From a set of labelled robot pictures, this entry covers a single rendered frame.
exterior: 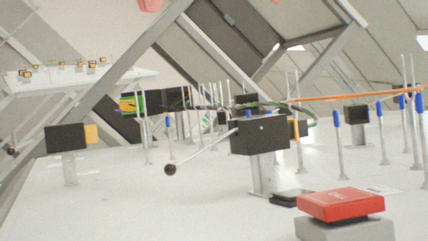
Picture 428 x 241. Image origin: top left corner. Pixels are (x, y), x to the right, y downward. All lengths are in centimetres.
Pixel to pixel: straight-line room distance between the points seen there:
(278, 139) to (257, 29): 116
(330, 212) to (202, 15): 134
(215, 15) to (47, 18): 657
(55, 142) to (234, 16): 97
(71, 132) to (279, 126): 40
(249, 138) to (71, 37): 767
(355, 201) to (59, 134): 58
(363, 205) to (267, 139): 21
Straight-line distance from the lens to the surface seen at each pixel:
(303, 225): 43
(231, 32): 171
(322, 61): 174
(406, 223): 48
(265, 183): 61
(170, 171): 56
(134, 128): 161
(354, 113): 94
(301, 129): 63
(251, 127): 59
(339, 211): 41
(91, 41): 825
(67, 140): 89
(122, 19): 835
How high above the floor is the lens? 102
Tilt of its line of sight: 10 degrees up
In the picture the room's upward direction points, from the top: 41 degrees clockwise
